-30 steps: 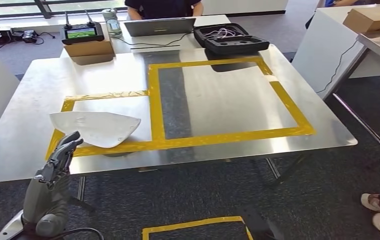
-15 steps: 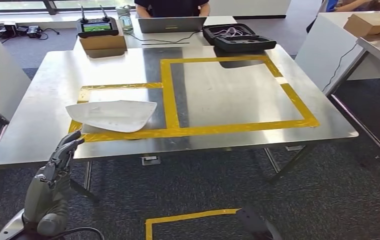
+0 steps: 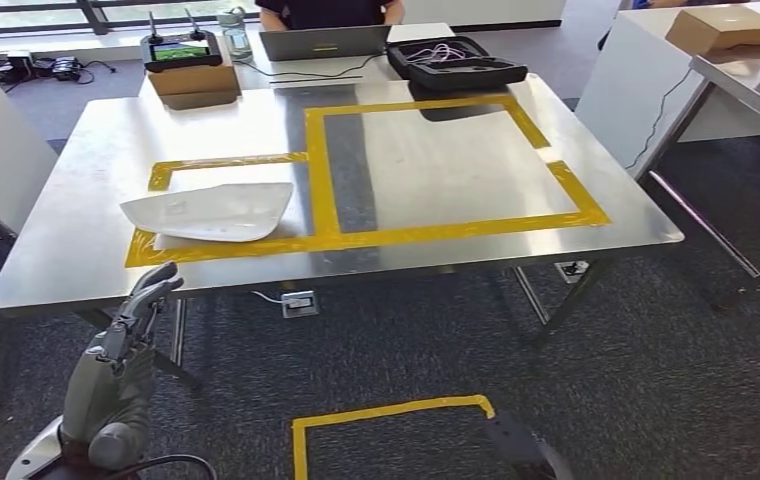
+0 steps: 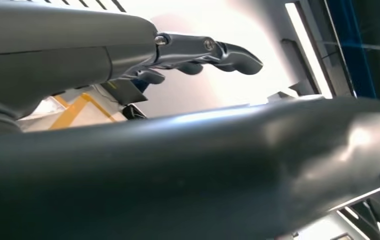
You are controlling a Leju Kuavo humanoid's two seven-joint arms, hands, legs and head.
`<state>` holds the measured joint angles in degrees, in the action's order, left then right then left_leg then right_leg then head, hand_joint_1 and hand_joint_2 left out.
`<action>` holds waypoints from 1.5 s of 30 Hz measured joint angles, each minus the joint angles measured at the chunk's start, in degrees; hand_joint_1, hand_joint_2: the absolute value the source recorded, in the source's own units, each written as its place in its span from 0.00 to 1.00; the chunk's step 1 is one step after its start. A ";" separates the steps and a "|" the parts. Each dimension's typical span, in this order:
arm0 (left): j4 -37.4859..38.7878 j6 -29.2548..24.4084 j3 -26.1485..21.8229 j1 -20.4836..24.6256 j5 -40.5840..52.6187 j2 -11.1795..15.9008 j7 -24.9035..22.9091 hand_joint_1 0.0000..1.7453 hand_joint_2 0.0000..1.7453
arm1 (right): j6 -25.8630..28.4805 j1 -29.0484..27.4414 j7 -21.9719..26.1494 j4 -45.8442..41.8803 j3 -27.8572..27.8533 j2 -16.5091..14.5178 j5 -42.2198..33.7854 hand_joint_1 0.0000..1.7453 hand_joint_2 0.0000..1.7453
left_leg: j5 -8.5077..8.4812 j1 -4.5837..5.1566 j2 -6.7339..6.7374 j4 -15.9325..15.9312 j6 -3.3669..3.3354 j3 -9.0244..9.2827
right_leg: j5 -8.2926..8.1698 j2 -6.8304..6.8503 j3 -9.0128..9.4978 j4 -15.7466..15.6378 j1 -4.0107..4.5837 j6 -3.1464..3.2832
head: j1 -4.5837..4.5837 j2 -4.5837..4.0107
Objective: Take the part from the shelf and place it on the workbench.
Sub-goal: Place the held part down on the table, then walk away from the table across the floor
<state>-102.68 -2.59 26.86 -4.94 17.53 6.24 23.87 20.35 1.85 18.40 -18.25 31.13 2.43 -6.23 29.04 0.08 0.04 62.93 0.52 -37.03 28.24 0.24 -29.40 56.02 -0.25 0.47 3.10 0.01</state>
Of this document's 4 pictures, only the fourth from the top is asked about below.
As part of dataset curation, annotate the steel workbench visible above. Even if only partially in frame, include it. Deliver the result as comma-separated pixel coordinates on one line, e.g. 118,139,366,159
17,86,128,133

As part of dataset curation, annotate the ceiling light strip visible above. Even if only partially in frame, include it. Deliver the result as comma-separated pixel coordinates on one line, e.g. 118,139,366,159
284,1,334,99

